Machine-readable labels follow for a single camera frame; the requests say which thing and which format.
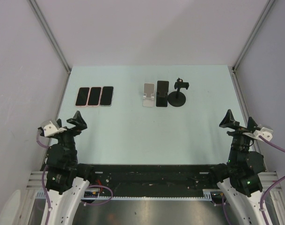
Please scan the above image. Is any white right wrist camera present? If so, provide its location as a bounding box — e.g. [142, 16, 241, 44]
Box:
[244, 127, 274, 141]

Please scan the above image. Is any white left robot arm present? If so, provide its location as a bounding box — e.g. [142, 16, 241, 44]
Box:
[38, 111, 96, 225]

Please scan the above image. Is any black folding phone stand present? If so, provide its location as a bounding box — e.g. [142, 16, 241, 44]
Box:
[156, 81, 169, 107]

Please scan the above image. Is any white slotted cable duct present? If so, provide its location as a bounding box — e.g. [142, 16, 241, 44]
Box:
[81, 190, 222, 201]

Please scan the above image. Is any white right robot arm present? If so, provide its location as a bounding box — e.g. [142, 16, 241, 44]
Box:
[208, 110, 273, 225]

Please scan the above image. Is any silver folding phone stand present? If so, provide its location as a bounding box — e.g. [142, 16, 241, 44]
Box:
[142, 83, 155, 107]

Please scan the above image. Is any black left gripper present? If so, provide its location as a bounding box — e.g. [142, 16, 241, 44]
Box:
[55, 110, 87, 163]

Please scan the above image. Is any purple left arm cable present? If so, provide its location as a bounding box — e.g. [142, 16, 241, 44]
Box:
[36, 131, 114, 225]

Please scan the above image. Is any black round base phone stand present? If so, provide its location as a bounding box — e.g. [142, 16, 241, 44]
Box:
[168, 78, 190, 107]

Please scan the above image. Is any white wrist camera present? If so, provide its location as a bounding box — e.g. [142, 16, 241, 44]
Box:
[244, 127, 274, 141]
[38, 120, 67, 137]

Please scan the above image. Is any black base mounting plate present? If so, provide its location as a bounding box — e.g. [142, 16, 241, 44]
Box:
[91, 165, 218, 196]

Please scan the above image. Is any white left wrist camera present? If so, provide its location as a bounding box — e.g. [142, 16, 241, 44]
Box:
[38, 120, 67, 137]

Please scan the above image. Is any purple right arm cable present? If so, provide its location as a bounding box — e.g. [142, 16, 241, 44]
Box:
[221, 137, 285, 225]

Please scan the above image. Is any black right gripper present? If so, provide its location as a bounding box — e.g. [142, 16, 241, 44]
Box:
[219, 109, 257, 165]

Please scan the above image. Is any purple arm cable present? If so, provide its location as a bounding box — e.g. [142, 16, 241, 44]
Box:
[36, 131, 114, 225]
[221, 137, 285, 225]

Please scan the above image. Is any pink cased smartphone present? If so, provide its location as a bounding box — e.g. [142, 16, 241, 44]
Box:
[87, 87, 102, 106]
[75, 87, 90, 106]

